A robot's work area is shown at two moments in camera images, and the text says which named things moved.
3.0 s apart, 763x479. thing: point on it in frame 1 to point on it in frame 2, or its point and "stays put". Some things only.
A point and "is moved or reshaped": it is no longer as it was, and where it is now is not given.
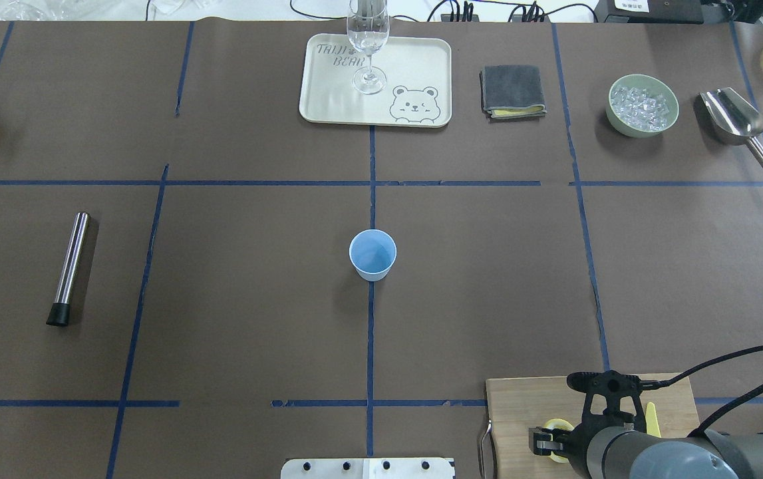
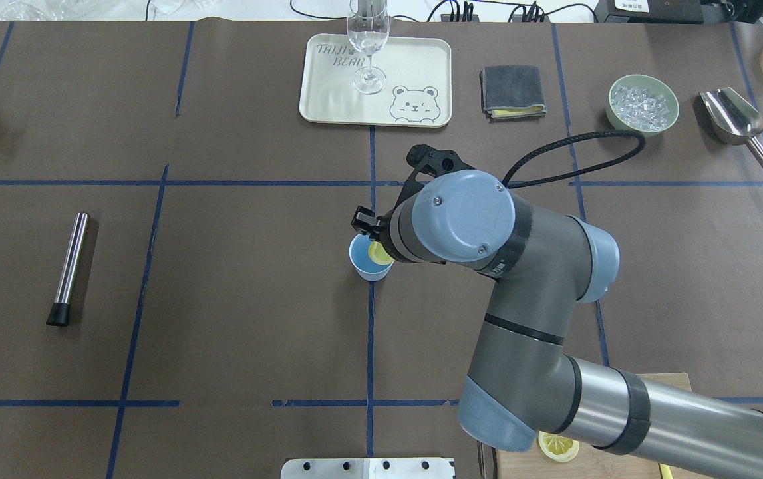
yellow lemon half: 561,424 is moved or reshaped
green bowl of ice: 641,106 stays put
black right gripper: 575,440 to 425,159
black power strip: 446,18 stays put
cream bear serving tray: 418,86 stays put
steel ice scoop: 732,120 stays put
